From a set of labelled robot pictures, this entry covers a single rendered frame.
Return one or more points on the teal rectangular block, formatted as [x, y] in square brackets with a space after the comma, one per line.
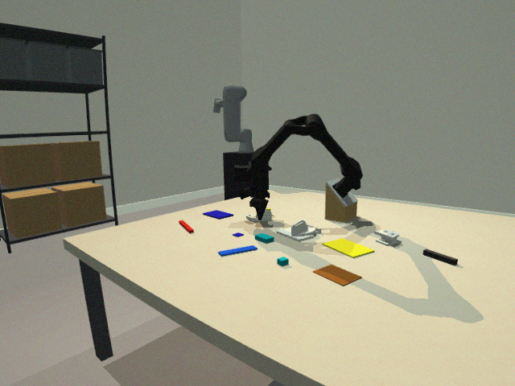
[264, 238]

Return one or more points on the small teal block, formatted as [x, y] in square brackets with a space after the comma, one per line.
[282, 261]

